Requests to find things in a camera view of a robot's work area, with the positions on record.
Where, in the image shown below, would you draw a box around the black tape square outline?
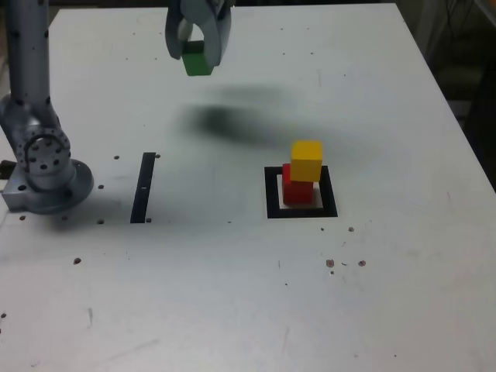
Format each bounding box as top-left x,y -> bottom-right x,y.
263,165 -> 339,220

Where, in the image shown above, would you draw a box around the white metal rack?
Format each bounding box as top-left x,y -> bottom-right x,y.
402,0 -> 481,74

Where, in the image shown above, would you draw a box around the green cube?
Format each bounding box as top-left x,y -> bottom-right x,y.
181,40 -> 215,78

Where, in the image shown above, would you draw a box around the red cube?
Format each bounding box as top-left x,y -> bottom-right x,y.
281,162 -> 315,206

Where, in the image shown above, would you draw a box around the yellow cube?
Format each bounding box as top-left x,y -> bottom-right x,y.
289,139 -> 324,184

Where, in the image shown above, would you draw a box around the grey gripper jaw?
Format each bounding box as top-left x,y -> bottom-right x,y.
164,0 -> 193,60
181,0 -> 233,68

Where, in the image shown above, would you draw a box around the black tape strip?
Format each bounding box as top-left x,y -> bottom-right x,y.
129,152 -> 157,225

